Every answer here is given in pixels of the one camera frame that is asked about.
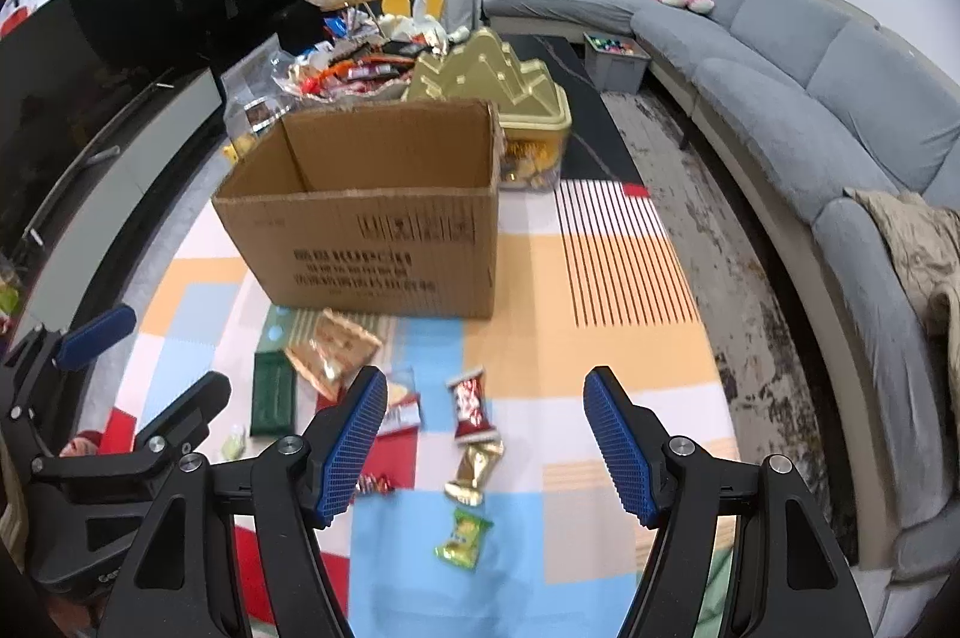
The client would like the grey television console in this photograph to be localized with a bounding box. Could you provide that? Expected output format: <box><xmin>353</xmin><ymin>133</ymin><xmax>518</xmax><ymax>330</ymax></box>
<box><xmin>0</xmin><ymin>64</ymin><xmax>226</xmax><ymax>369</ymax></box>

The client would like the colourful patterned mat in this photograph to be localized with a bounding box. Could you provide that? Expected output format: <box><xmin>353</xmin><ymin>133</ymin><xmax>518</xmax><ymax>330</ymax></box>
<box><xmin>75</xmin><ymin>177</ymin><xmax>743</xmax><ymax>638</ymax></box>

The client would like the clear plastic snack bag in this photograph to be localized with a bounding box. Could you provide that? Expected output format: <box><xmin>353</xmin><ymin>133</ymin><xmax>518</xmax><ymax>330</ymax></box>
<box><xmin>223</xmin><ymin>61</ymin><xmax>290</xmax><ymax>163</ymax></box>

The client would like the tan cracker packet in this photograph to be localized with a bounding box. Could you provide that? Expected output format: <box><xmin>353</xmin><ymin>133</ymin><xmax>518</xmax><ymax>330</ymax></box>
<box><xmin>283</xmin><ymin>308</ymin><xmax>383</xmax><ymax>403</ymax></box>

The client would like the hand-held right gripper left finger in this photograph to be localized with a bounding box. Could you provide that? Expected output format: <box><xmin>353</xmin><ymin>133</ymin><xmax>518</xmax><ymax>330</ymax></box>
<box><xmin>97</xmin><ymin>366</ymin><xmax>389</xmax><ymax>638</ymax></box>

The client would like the gold candy packet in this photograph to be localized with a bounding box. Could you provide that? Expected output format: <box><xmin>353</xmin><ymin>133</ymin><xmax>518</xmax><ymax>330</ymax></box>
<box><xmin>444</xmin><ymin>439</ymin><xmax>505</xmax><ymax>508</ymax></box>

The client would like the beige blanket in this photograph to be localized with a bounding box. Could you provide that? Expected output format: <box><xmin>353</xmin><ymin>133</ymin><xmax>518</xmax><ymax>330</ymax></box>
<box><xmin>846</xmin><ymin>188</ymin><xmax>960</xmax><ymax>384</ymax></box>

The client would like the grey sofa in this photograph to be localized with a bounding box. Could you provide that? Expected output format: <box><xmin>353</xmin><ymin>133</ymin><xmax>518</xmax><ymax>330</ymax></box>
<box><xmin>480</xmin><ymin>0</ymin><xmax>960</xmax><ymax>590</ymax></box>

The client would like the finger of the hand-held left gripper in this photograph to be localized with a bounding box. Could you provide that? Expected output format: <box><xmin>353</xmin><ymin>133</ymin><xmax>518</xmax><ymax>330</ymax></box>
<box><xmin>30</xmin><ymin>372</ymin><xmax>232</xmax><ymax>481</ymax></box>
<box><xmin>0</xmin><ymin>304</ymin><xmax>138</xmax><ymax>437</ymax></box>

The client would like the green candy packet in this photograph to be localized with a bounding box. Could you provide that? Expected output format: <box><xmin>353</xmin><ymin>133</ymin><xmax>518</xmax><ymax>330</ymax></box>
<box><xmin>433</xmin><ymin>509</ymin><xmax>494</xmax><ymax>570</ymax></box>

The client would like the gold mountain-lid candy box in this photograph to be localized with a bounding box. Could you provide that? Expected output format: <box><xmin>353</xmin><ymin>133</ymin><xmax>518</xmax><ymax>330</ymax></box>
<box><xmin>403</xmin><ymin>27</ymin><xmax>572</xmax><ymax>191</ymax></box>

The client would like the black marble coffee table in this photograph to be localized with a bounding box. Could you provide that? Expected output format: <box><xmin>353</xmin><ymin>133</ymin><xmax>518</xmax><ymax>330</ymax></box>
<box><xmin>491</xmin><ymin>34</ymin><xmax>646</xmax><ymax>189</ymax></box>

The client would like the red candy packet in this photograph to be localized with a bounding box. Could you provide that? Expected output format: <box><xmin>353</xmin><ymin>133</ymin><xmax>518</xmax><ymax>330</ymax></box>
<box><xmin>448</xmin><ymin>368</ymin><xmax>500</xmax><ymax>446</ymax></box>

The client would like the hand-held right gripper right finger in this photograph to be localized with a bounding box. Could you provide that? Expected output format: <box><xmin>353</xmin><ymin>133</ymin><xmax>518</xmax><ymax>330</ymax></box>
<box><xmin>583</xmin><ymin>366</ymin><xmax>875</xmax><ymax>638</ymax></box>

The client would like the dark green packet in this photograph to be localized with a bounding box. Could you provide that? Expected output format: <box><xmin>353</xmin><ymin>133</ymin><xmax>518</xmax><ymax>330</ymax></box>
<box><xmin>250</xmin><ymin>353</ymin><xmax>297</xmax><ymax>438</ymax></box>

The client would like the grey mottled rug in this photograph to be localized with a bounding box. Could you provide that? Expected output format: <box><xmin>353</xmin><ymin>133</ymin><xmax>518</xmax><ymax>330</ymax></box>
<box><xmin>600</xmin><ymin>83</ymin><xmax>848</xmax><ymax>579</ymax></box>

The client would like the grey storage bin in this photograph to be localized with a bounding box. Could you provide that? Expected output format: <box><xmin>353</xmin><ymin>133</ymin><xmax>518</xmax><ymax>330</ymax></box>
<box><xmin>583</xmin><ymin>32</ymin><xmax>652</xmax><ymax>92</ymax></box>

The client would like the clear bread packet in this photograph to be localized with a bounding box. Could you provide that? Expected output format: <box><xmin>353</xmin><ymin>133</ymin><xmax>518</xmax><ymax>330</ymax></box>
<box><xmin>379</xmin><ymin>368</ymin><xmax>422</xmax><ymax>437</ymax></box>

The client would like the yellow and white toy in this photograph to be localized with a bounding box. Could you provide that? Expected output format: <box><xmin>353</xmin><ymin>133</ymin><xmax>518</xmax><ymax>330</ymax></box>
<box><xmin>381</xmin><ymin>0</ymin><xmax>451</xmax><ymax>43</ymax></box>

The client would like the brown cardboard box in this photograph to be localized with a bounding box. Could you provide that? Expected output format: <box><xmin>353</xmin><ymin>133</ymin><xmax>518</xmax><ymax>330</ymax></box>
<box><xmin>211</xmin><ymin>98</ymin><xmax>502</xmax><ymax>320</ymax></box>

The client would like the pile of assorted snacks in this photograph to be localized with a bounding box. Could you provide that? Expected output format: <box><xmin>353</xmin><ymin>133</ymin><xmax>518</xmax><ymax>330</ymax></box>
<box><xmin>274</xmin><ymin>19</ymin><xmax>451</xmax><ymax>103</ymax></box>

